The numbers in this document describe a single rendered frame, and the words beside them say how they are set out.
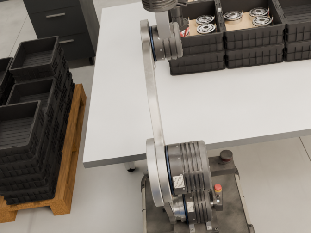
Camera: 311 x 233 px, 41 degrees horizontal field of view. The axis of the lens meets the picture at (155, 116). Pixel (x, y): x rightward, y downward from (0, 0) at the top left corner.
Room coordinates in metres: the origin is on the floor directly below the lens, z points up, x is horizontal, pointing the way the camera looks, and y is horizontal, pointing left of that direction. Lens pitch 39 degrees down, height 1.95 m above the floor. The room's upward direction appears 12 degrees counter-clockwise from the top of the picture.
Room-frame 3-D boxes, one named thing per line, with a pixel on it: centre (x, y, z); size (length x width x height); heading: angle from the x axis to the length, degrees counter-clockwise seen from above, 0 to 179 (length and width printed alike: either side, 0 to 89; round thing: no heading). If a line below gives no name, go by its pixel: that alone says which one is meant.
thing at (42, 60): (2.67, 0.75, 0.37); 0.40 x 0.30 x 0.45; 175
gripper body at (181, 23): (1.92, -0.21, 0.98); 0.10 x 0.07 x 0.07; 131
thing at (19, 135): (1.87, 0.81, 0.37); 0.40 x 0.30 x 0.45; 175
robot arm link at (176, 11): (1.92, -0.21, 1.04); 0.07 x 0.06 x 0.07; 175
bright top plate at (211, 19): (2.11, -0.38, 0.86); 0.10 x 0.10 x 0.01
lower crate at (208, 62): (2.02, -0.30, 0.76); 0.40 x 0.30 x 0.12; 171
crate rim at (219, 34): (2.02, -0.30, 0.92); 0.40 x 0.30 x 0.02; 171
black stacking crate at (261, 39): (1.97, -0.60, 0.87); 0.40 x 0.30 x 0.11; 171
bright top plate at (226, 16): (2.09, -0.54, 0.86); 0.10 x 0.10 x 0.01
